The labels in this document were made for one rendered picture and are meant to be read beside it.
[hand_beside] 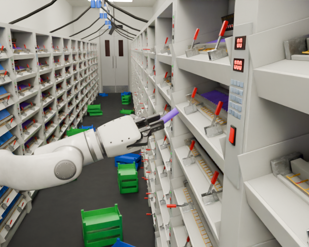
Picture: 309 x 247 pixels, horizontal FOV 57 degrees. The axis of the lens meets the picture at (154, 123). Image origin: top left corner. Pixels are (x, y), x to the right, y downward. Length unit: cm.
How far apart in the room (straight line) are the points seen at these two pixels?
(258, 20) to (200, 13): 71
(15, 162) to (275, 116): 53
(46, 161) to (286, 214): 47
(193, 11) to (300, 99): 84
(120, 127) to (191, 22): 57
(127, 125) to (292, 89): 47
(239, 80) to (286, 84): 13
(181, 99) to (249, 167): 70
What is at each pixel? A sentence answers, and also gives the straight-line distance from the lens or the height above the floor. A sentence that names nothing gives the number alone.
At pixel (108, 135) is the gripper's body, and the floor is 131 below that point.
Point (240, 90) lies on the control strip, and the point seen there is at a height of 145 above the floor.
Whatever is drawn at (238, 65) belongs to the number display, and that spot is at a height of 149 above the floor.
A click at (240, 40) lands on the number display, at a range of 51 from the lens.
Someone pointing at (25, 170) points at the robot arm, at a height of 127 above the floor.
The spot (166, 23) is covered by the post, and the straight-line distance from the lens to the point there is 186.
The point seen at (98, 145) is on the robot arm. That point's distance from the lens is 72.
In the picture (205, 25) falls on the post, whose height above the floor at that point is 161.
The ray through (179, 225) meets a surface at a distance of 139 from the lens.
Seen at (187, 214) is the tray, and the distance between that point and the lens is 112.
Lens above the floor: 152
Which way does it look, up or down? 15 degrees down
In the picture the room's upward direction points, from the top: straight up
